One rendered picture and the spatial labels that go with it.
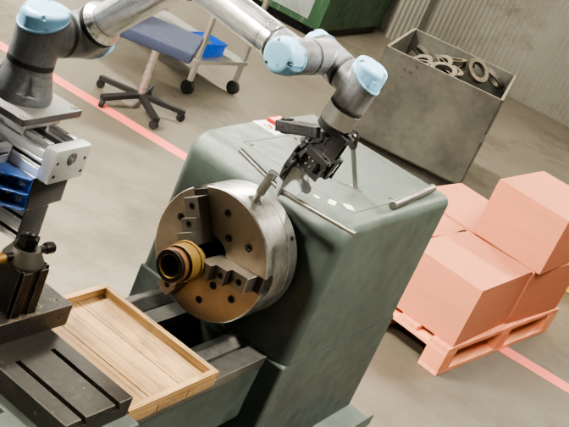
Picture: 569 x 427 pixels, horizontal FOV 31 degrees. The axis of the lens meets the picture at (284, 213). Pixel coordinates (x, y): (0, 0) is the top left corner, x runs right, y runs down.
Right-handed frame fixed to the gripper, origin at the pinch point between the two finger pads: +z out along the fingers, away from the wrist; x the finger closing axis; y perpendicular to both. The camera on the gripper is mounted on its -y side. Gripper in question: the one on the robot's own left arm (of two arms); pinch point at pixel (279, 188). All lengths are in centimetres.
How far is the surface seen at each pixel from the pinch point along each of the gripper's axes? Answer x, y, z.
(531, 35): 844, -213, 108
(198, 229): -9.6, -6.7, 16.2
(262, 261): -4.6, 8.1, 13.3
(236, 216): -4.5, -3.0, 10.0
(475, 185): 509, -84, 149
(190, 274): -16.1, 0.7, 21.6
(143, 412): -37, 18, 38
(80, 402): -58, 15, 30
